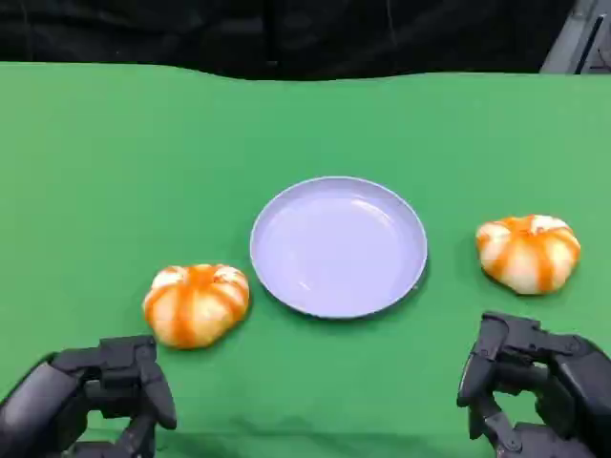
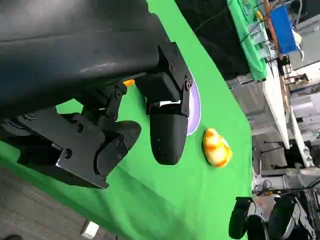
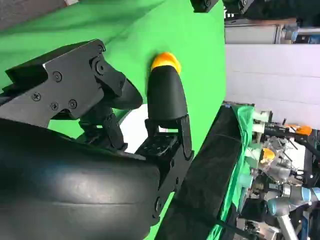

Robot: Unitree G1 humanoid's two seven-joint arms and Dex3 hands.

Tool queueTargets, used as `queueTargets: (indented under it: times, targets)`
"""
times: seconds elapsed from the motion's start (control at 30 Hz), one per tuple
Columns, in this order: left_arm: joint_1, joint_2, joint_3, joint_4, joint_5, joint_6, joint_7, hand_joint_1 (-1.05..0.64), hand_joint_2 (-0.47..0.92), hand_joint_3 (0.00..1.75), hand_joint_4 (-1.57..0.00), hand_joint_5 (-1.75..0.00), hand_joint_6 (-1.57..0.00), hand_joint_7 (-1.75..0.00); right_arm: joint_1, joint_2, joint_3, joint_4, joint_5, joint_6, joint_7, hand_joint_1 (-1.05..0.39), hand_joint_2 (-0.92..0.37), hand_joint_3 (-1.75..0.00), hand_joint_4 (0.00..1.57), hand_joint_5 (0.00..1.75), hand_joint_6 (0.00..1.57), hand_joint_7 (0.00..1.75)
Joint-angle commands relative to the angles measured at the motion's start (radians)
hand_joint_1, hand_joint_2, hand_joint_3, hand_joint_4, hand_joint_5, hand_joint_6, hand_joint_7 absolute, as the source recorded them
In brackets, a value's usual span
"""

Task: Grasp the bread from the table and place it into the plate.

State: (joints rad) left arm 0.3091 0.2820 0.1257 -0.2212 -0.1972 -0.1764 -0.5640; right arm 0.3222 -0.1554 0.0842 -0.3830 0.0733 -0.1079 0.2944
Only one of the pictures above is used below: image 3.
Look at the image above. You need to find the orange clamp handle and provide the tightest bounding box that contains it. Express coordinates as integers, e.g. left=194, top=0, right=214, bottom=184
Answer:
left=284, top=123, right=313, bottom=137

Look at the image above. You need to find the grey cabinet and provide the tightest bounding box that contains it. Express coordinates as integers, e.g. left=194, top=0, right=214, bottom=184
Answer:
left=224, top=17, right=300, bottom=46

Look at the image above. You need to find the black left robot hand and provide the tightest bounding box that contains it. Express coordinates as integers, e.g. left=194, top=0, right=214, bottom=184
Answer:
left=189, top=0, right=219, bottom=13

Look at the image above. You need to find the black table skirt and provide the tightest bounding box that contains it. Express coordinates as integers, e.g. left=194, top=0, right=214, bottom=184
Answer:
left=147, top=101, right=245, bottom=240

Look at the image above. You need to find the green table cloth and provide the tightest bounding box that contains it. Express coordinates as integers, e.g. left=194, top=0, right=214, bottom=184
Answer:
left=0, top=0, right=228, bottom=240

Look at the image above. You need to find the yellow orange workshop object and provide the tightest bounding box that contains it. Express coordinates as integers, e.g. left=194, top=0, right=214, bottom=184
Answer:
left=259, top=147, right=276, bottom=165

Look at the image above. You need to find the lilac plate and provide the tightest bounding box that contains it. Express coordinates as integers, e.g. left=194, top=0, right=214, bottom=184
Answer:
left=116, top=103, right=177, bottom=154

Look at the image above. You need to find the orange toy bread roll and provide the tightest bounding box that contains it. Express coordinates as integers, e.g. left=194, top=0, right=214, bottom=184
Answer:
left=150, top=51, right=182, bottom=74

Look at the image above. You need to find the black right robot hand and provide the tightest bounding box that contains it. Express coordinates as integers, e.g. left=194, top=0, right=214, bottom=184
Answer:
left=0, top=38, right=195, bottom=240

